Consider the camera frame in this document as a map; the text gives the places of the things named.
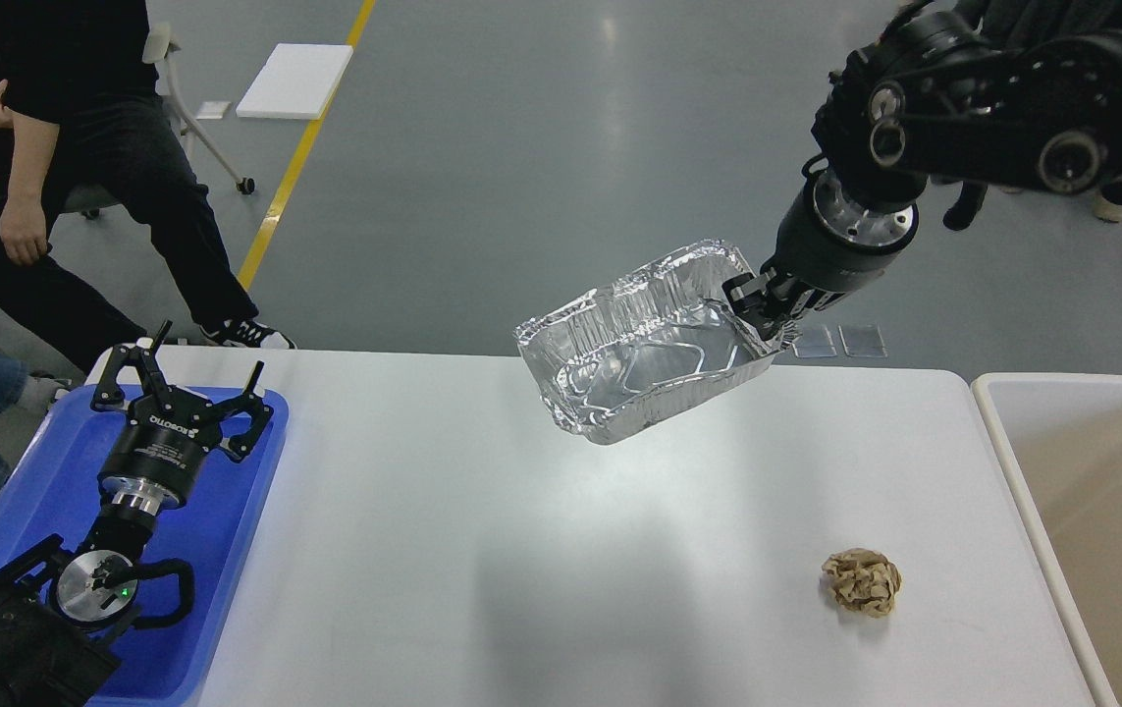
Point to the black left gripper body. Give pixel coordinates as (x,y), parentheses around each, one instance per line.
(164,446)

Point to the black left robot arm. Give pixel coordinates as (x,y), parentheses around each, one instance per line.
(61,610)

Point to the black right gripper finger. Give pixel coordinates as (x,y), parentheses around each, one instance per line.
(752,300)
(799,299)

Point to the clear floor plate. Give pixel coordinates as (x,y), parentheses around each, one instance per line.
(863,341)
(814,342)

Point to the blue plastic tray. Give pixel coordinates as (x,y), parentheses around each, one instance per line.
(54,490)

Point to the grey rolling chair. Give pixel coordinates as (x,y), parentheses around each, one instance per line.
(89,200)

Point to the aluminium foil tray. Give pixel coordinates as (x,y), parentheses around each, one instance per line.
(655,342)

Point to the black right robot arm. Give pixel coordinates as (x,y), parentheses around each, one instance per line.
(931,98)

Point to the clear floor plate left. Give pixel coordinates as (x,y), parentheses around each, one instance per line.
(814,342)

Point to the clear floor plate right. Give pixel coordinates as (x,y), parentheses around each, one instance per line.
(863,341)

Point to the beige plastic bin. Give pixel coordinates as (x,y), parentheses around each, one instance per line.
(1058,438)

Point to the white foam board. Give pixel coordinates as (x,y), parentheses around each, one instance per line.
(296,82)

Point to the crumpled brown paper ball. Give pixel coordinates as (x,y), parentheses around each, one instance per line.
(862,581)

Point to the seated person in black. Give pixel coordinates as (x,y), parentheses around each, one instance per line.
(79,106)

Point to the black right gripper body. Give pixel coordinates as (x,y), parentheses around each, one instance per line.
(832,242)

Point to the standing person dark trousers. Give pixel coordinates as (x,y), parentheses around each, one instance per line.
(1107,204)

